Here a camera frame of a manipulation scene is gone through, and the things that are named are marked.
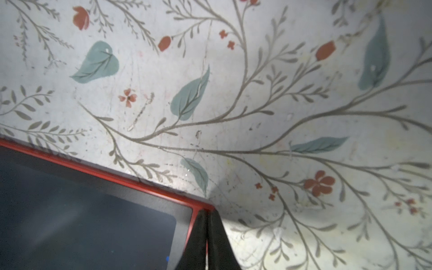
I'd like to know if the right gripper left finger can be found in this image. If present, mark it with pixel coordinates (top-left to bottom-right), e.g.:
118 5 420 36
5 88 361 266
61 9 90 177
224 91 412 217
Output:
175 210 208 270

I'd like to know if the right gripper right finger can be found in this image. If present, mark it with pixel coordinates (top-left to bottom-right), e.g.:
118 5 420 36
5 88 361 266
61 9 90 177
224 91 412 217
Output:
207 210 241 270

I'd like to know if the red tablet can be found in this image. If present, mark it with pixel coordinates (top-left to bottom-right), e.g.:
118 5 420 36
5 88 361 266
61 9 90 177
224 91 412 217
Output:
1 139 212 270

